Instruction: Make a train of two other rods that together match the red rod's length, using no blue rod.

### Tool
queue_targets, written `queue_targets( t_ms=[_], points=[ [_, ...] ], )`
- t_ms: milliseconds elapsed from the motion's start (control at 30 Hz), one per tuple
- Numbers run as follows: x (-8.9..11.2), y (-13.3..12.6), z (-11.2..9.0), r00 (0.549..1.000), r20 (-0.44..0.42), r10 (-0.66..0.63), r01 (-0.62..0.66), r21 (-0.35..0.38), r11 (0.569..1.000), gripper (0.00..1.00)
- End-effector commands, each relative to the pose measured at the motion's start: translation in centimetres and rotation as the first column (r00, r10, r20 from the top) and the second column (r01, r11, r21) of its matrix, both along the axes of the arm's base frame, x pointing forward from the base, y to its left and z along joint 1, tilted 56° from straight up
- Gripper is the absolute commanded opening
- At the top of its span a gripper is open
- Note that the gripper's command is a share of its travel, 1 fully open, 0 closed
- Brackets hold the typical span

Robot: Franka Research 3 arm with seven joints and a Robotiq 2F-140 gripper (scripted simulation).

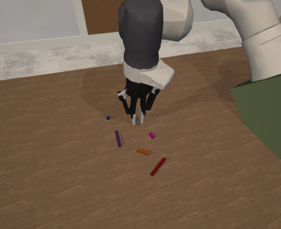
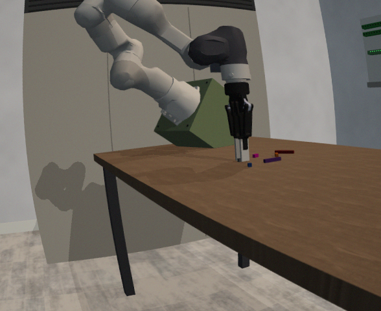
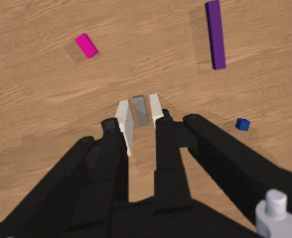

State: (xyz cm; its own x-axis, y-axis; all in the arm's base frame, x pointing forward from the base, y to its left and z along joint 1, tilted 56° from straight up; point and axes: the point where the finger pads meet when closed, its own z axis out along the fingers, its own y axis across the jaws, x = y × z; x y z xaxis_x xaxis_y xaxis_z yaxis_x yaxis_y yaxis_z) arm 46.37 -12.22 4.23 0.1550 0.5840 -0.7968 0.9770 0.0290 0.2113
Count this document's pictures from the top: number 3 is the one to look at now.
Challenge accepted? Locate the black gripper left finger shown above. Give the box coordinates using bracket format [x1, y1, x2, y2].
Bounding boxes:
[0, 100, 134, 238]

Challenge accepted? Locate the small blue cube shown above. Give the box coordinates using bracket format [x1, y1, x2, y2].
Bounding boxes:
[235, 118, 250, 131]

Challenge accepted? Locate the purple rod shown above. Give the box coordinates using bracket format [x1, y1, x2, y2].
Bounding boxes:
[205, 0, 226, 70]

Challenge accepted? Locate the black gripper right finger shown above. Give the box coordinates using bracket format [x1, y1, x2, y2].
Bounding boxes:
[149, 93, 292, 238]

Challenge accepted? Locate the magenta rectangular block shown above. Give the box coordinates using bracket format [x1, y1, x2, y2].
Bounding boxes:
[75, 33, 98, 59]

